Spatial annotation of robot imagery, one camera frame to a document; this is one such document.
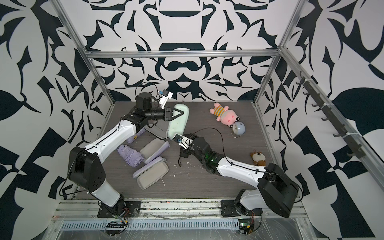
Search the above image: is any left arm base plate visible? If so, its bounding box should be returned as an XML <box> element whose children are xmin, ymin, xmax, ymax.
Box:
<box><xmin>97</xmin><ymin>201</ymin><xmax>142</xmax><ymax>219</ymax></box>

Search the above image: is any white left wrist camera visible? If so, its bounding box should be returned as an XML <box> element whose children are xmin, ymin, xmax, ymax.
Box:
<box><xmin>159</xmin><ymin>90</ymin><xmax>173</xmax><ymax>109</ymax></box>

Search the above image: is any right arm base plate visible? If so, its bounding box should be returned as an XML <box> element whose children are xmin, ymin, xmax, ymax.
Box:
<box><xmin>221</xmin><ymin>200</ymin><xmax>249</xmax><ymax>218</ymax></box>

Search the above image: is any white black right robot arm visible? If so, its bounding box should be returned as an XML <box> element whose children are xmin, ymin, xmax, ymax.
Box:
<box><xmin>175</xmin><ymin>135</ymin><xmax>299</xmax><ymax>218</ymax></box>

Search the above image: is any lavender open umbrella case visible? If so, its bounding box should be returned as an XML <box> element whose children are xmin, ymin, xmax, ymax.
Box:
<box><xmin>133</xmin><ymin>157</ymin><xmax>169</xmax><ymax>190</ymax></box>

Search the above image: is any blue round alarm clock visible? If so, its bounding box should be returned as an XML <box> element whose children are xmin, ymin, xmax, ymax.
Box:
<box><xmin>231</xmin><ymin>122</ymin><xmax>246</xmax><ymax>139</ymax></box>

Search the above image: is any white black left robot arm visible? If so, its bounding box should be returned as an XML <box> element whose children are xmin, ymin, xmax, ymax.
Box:
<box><xmin>67</xmin><ymin>90</ymin><xmax>189</xmax><ymax>215</ymax></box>

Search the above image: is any black wall hook rail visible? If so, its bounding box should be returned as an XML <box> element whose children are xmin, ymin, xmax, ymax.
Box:
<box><xmin>297</xmin><ymin>73</ymin><xmax>366</xmax><ymax>159</ymax></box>

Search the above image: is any brown white plush dog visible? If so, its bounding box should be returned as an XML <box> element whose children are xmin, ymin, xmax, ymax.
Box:
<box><xmin>250</xmin><ymin>152</ymin><xmax>266</xmax><ymax>167</ymax></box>

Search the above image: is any pink plush pig toy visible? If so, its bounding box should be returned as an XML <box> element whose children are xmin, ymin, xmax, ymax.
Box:
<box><xmin>210</xmin><ymin>103</ymin><xmax>240</xmax><ymax>128</ymax></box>

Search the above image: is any white perforated cable tray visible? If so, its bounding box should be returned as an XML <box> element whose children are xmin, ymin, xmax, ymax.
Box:
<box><xmin>61</xmin><ymin>219</ymin><xmax>240</xmax><ymax>231</ymax></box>

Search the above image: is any lavender folded umbrella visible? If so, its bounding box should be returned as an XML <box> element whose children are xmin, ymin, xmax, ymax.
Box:
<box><xmin>117</xmin><ymin>145</ymin><xmax>145</xmax><ymax>168</ymax></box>
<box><xmin>126</xmin><ymin>132</ymin><xmax>143</xmax><ymax>144</ymax></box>

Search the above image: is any aluminium cage frame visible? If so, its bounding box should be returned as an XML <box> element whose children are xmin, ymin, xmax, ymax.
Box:
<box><xmin>49</xmin><ymin>0</ymin><xmax>384</xmax><ymax>193</ymax></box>

